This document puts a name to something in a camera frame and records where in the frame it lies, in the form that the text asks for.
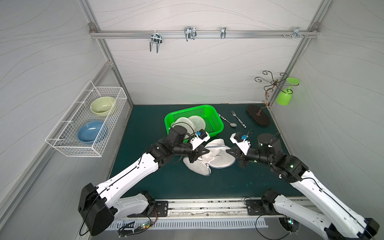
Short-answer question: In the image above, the white mesh laundry bag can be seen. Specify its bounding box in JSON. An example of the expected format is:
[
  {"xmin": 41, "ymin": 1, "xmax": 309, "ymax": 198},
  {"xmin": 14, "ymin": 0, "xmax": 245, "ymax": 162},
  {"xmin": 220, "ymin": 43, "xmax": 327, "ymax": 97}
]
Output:
[{"xmin": 183, "ymin": 139, "xmax": 236, "ymax": 176}]

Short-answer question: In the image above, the green plastic basket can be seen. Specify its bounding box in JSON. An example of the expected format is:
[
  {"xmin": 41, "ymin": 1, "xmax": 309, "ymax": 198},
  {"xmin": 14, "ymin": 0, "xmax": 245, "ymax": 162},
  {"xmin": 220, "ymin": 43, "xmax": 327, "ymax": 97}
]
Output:
[{"xmin": 165, "ymin": 105, "xmax": 224, "ymax": 137}]

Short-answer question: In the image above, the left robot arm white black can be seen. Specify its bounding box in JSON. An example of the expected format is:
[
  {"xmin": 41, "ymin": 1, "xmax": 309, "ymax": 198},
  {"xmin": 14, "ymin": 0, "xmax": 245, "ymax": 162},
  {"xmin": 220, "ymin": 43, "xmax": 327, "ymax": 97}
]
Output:
[{"xmin": 78, "ymin": 126, "xmax": 210, "ymax": 236}]

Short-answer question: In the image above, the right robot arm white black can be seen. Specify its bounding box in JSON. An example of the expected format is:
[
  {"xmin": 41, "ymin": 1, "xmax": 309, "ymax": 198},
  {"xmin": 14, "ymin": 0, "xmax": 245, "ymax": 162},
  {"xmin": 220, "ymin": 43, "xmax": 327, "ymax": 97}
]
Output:
[{"xmin": 227, "ymin": 132, "xmax": 380, "ymax": 240}]

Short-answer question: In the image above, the round white mesh bag left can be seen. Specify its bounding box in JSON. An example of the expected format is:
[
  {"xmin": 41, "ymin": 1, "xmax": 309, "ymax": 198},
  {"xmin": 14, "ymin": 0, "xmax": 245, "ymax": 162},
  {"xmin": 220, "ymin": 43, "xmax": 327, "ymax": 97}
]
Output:
[{"xmin": 171, "ymin": 117, "xmax": 195, "ymax": 140}]

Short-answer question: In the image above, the round white mesh bag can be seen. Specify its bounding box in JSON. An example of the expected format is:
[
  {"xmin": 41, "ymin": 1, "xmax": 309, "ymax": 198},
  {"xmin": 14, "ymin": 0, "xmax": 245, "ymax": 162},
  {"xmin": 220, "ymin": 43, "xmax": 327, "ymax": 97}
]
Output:
[
  {"xmin": 171, "ymin": 117, "xmax": 195, "ymax": 140},
  {"xmin": 189, "ymin": 116, "xmax": 206, "ymax": 132}
]

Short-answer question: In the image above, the round white mesh bag right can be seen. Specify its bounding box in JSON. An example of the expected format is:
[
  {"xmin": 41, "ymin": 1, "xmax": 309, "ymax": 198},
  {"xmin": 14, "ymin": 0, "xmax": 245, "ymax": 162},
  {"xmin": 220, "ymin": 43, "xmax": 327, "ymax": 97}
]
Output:
[{"xmin": 189, "ymin": 116, "xmax": 206, "ymax": 132}]

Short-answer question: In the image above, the metal cup holder stand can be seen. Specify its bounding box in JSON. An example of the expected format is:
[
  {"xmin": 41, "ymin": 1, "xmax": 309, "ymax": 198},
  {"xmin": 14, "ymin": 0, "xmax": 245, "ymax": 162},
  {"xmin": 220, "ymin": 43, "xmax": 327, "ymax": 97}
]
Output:
[{"xmin": 246, "ymin": 71, "xmax": 289, "ymax": 127}]

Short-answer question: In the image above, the green plastic wine glass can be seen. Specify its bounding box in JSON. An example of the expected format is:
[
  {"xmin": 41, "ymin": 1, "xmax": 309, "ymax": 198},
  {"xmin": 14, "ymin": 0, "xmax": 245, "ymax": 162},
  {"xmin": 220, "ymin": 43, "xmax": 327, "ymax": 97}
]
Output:
[{"xmin": 276, "ymin": 77, "xmax": 300, "ymax": 106}]

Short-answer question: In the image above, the light green ceramic bowl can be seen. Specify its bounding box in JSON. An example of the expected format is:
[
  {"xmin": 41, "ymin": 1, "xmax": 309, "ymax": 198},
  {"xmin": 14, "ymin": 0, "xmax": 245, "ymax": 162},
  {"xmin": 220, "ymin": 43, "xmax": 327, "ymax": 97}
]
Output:
[{"xmin": 90, "ymin": 97, "xmax": 116, "ymax": 118}]

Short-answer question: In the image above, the blue ceramic bowl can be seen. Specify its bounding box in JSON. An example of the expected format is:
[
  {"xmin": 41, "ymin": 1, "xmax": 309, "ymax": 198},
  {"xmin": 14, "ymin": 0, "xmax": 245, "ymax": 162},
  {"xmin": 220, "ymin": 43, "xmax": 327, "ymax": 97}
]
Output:
[{"xmin": 77, "ymin": 121, "xmax": 109, "ymax": 145}]

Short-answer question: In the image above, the metal double hook left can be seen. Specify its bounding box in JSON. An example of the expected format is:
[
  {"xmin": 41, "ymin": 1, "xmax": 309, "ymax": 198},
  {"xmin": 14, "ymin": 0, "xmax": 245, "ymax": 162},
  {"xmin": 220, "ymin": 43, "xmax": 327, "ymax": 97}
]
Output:
[{"xmin": 150, "ymin": 33, "xmax": 163, "ymax": 53}]

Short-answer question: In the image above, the metal double hook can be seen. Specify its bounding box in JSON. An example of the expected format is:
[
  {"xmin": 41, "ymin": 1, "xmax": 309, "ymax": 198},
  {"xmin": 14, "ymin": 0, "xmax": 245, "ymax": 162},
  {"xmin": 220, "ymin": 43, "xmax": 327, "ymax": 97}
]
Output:
[
  {"xmin": 150, "ymin": 33, "xmax": 163, "ymax": 53},
  {"xmin": 184, "ymin": 27, "xmax": 197, "ymax": 42}
]

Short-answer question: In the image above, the metal double hook middle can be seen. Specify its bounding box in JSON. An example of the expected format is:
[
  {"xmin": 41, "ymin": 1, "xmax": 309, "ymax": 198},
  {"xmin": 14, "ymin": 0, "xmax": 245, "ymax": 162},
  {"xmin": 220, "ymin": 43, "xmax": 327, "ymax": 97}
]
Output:
[{"xmin": 184, "ymin": 27, "xmax": 197, "ymax": 42}]

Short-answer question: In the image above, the metal clip hook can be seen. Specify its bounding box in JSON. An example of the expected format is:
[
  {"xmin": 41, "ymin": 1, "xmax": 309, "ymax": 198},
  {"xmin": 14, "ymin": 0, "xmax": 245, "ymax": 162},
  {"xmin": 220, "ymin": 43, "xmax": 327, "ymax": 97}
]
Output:
[{"xmin": 221, "ymin": 27, "xmax": 227, "ymax": 39}]

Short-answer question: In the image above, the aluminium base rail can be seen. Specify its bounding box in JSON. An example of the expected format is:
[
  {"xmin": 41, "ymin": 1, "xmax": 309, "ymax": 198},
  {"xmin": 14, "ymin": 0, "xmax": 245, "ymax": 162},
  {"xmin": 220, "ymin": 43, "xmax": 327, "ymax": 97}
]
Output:
[{"xmin": 83, "ymin": 196, "xmax": 331, "ymax": 221}]

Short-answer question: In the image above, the white slotted cable duct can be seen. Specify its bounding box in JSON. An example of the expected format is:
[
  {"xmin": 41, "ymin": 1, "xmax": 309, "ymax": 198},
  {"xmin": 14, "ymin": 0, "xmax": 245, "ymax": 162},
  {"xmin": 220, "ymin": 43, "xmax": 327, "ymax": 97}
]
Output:
[{"xmin": 107, "ymin": 217, "xmax": 269, "ymax": 231}]

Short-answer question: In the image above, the black cable bundle left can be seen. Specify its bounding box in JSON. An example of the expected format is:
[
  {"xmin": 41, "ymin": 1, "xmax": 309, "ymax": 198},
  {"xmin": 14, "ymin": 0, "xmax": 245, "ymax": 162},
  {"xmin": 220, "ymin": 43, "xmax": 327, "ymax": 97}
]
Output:
[{"xmin": 117, "ymin": 206, "xmax": 159, "ymax": 238}]

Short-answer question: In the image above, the white wire wall basket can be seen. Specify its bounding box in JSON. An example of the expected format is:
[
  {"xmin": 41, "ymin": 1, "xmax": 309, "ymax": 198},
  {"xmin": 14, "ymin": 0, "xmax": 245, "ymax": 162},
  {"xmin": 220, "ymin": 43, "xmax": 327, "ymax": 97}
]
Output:
[{"xmin": 45, "ymin": 82, "xmax": 128, "ymax": 158}]

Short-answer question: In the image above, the metal bracket hook right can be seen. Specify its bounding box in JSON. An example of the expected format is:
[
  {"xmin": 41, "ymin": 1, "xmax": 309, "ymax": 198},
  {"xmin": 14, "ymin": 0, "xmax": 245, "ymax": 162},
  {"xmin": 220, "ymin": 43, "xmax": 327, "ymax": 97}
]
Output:
[{"xmin": 282, "ymin": 28, "xmax": 309, "ymax": 39}]

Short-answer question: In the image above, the aluminium top rail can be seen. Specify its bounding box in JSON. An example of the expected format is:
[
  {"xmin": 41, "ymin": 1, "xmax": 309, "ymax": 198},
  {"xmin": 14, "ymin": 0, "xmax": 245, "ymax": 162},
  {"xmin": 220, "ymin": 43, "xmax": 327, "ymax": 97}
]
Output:
[{"xmin": 88, "ymin": 23, "xmax": 321, "ymax": 40}]

